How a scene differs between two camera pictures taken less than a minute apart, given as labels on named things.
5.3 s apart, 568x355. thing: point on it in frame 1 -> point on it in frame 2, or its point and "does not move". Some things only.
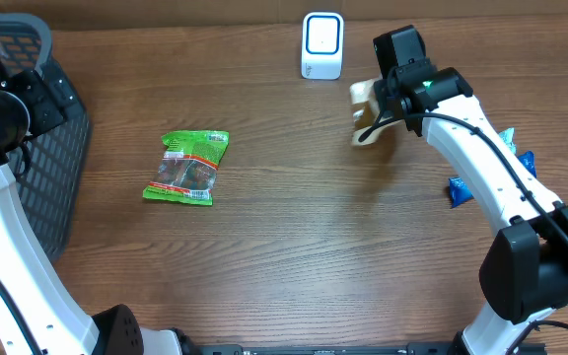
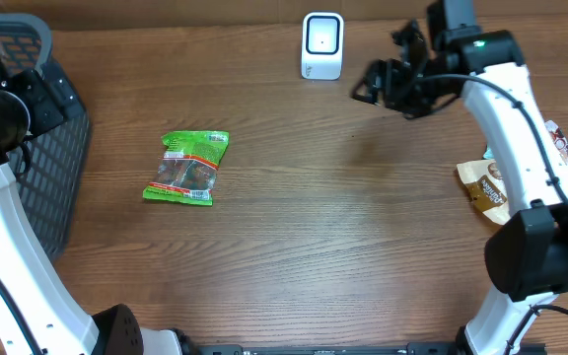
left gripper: [51, 111] does not move
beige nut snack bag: [366, 108] -> [487, 190]
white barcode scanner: [322, 45] does not move
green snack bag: [188, 169] does not move
